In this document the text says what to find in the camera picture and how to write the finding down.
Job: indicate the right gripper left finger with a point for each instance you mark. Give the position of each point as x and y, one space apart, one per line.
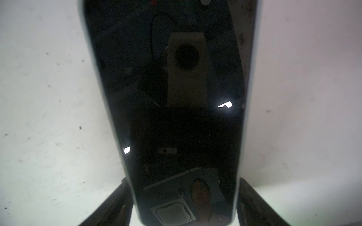
116 210

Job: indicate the phone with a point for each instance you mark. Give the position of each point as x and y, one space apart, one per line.
173 76

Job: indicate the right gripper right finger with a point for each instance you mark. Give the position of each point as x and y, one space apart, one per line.
253 210

